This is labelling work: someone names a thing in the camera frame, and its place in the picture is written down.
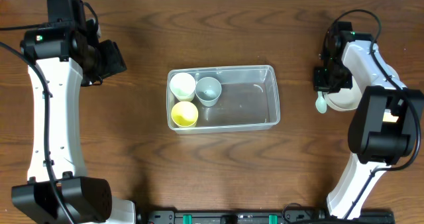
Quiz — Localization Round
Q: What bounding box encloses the grey plastic cup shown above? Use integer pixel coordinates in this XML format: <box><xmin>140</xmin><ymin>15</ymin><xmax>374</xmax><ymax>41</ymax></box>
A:
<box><xmin>195</xmin><ymin>77</ymin><xmax>222</xmax><ymax>107</ymax></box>

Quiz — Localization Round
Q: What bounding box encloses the white plastic bowl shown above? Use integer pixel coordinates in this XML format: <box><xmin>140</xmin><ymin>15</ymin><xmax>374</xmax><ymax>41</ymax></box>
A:
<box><xmin>323</xmin><ymin>78</ymin><xmax>362</xmax><ymax>111</ymax></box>

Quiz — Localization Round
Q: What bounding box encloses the white plastic cup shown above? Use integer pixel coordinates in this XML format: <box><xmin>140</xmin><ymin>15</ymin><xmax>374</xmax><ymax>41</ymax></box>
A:
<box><xmin>170</xmin><ymin>72</ymin><xmax>196</xmax><ymax>101</ymax></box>

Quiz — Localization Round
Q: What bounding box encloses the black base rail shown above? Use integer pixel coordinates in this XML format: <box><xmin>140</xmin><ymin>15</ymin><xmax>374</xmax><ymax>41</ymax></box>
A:
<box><xmin>136</xmin><ymin>206</ymin><xmax>396</xmax><ymax>224</ymax></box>

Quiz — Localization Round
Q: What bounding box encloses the clear plastic container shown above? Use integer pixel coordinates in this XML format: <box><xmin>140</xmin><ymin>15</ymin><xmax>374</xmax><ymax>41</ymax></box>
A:
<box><xmin>166</xmin><ymin>65</ymin><xmax>281</xmax><ymax>135</ymax></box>

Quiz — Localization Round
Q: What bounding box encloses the yellow plastic cup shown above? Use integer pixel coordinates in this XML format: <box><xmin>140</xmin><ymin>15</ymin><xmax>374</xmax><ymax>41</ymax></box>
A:
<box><xmin>171</xmin><ymin>101</ymin><xmax>199</xmax><ymax>128</ymax></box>

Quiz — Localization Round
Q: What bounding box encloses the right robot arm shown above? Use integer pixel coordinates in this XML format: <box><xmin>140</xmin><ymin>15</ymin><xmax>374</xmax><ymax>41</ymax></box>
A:
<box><xmin>313</xmin><ymin>21</ymin><xmax>423</xmax><ymax>220</ymax></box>

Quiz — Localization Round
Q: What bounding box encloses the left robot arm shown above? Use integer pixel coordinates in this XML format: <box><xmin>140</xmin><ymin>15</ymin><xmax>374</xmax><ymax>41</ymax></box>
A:
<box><xmin>11</xmin><ymin>0</ymin><xmax>136</xmax><ymax>223</ymax></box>

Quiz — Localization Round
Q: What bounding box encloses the mint green plastic spoon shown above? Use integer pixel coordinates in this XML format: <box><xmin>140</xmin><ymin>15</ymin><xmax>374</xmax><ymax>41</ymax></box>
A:
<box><xmin>315</xmin><ymin>91</ymin><xmax>327</xmax><ymax>114</ymax></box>

